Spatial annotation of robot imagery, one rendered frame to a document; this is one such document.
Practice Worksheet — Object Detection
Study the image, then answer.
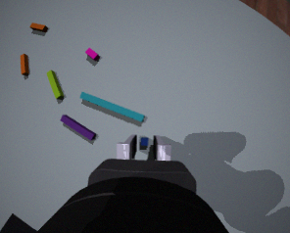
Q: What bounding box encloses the magenta rod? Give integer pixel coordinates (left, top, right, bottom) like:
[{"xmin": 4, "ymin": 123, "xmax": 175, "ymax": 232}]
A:
[{"xmin": 85, "ymin": 48, "xmax": 100, "ymax": 62}]

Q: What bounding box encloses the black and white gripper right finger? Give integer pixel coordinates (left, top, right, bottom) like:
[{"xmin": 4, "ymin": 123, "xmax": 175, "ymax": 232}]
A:
[{"xmin": 154, "ymin": 135, "xmax": 171, "ymax": 161}]

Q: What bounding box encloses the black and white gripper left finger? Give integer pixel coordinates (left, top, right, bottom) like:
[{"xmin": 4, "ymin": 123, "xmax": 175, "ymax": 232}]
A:
[{"xmin": 117, "ymin": 135, "xmax": 137, "ymax": 160}]

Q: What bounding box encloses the orange rectangular rod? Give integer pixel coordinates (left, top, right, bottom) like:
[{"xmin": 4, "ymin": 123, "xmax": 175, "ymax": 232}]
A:
[
  {"xmin": 30, "ymin": 23, "xmax": 48, "ymax": 32},
  {"xmin": 21, "ymin": 54, "xmax": 29, "ymax": 75}
]

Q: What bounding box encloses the turquoise rod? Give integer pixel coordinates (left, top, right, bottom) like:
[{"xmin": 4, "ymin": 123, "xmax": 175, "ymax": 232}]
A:
[{"xmin": 80, "ymin": 92, "xmax": 144, "ymax": 122}]

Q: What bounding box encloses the purple rod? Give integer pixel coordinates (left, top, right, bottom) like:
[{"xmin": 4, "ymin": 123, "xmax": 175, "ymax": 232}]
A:
[{"xmin": 61, "ymin": 115, "xmax": 96, "ymax": 140}]

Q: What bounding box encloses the lime green rod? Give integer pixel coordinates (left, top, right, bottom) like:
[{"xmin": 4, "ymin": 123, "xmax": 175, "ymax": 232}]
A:
[{"xmin": 46, "ymin": 70, "xmax": 65, "ymax": 100}]

